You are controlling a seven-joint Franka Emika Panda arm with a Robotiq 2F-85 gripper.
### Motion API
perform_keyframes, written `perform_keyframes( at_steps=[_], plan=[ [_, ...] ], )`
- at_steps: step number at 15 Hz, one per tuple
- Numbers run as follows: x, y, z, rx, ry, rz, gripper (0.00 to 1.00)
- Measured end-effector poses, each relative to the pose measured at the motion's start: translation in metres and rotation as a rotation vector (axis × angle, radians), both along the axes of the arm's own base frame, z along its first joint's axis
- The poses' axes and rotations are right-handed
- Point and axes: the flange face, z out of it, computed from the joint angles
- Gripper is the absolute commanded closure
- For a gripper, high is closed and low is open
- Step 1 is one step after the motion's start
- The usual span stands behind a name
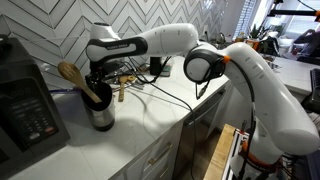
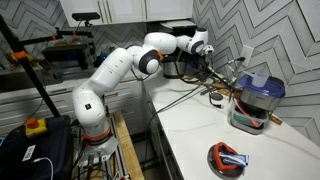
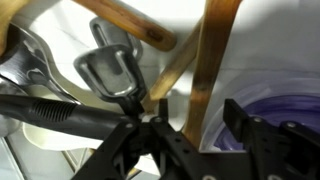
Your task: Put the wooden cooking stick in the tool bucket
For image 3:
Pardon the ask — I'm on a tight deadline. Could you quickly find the black handled utensil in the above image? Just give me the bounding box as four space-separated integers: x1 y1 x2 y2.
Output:
0 94 138 141

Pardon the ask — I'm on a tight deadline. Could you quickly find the wooden spoon handle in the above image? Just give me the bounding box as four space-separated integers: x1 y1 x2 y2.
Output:
71 0 178 53

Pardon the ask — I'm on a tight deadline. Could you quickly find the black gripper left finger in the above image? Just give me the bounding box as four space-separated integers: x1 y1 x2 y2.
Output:
71 98 208 180

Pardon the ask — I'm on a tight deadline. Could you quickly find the steel utensil with hollow handle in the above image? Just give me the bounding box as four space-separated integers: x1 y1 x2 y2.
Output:
73 44 148 105

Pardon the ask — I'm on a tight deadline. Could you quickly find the brown wooden cooking stick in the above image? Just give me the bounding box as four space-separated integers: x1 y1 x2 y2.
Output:
182 0 243 151

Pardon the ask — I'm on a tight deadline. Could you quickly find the thin wooden stick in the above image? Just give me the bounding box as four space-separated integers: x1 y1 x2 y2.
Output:
141 18 205 114

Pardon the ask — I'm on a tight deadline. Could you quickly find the steel utensil with slotted handle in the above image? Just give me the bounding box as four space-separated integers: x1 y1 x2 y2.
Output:
89 16 144 63

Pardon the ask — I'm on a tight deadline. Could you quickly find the purple bowl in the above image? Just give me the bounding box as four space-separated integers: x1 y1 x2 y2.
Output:
199 69 320 153

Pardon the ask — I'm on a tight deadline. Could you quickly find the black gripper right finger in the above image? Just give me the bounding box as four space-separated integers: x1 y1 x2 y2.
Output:
223 98 320 180

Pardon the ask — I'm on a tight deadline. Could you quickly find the light wooden utensil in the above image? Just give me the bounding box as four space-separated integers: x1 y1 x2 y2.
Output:
0 0 31 56

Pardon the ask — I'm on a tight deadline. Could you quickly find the shiny steel serving utensil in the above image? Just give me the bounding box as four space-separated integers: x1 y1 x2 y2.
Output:
0 23 81 104

